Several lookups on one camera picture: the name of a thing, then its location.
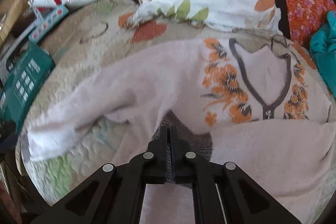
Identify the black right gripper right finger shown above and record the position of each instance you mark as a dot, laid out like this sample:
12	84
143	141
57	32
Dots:
222	193

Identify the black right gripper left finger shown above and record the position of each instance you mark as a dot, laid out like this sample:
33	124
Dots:
113	194

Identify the teal folded garment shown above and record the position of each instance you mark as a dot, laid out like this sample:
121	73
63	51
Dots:
322	50

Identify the quilted heart pattern bedspread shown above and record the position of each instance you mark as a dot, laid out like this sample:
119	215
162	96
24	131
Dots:
86	41

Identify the pale pink floral sweater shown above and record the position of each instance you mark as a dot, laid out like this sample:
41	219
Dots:
268	113

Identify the light blue toy board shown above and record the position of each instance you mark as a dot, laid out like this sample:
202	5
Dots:
55	16

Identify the green box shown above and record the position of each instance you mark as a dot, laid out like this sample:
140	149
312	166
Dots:
24	83

